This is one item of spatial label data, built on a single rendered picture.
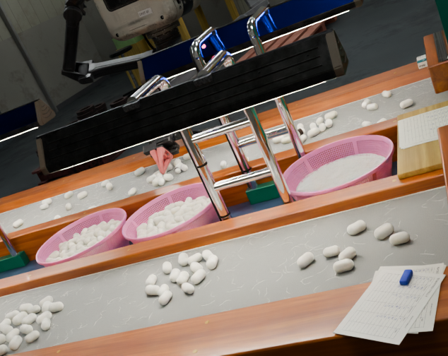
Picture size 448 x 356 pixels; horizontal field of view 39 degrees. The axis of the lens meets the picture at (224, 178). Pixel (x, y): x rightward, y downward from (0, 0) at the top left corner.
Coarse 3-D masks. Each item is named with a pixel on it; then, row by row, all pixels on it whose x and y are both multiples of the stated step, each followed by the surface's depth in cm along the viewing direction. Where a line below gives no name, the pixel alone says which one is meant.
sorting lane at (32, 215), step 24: (408, 96) 171; (432, 96) 163; (312, 120) 186; (336, 120) 177; (360, 120) 169; (288, 144) 175; (192, 168) 192; (216, 168) 182; (96, 192) 211; (120, 192) 200; (144, 192) 190; (0, 216) 234; (24, 216) 221; (48, 216) 208
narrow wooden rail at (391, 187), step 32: (352, 192) 126; (384, 192) 122; (416, 192) 120; (224, 224) 138; (256, 224) 132; (288, 224) 130; (96, 256) 151; (128, 256) 144; (0, 288) 159; (32, 288) 156
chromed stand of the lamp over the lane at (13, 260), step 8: (0, 224) 191; (0, 232) 191; (8, 240) 192; (8, 248) 193; (8, 256) 196; (16, 256) 193; (24, 256) 194; (0, 264) 196; (8, 264) 195; (16, 264) 195; (24, 264) 194; (0, 272) 198
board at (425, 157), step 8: (440, 104) 146; (408, 112) 149; (416, 112) 147; (424, 112) 145; (424, 144) 130; (432, 144) 128; (400, 152) 131; (408, 152) 130; (416, 152) 128; (424, 152) 126; (432, 152) 125; (400, 160) 128; (408, 160) 126; (416, 160) 124; (424, 160) 123; (432, 160) 122; (440, 160) 120; (400, 168) 124; (408, 168) 123; (416, 168) 121; (424, 168) 120; (432, 168) 120; (440, 168) 120; (400, 176) 122; (408, 176) 122
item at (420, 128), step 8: (432, 112) 143; (440, 112) 141; (400, 120) 147; (408, 120) 144; (416, 120) 143; (424, 120) 141; (432, 120) 139; (440, 120) 137; (400, 128) 142; (408, 128) 140; (416, 128) 139; (424, 128) 137; (432, 128) 135; (400, 136) 138; (408, 136) 136; (416, 136) 134; (424, 136) 133; (432, 136) 131; (400, 144) 134; (408, 144) 132; (416, 144) 131
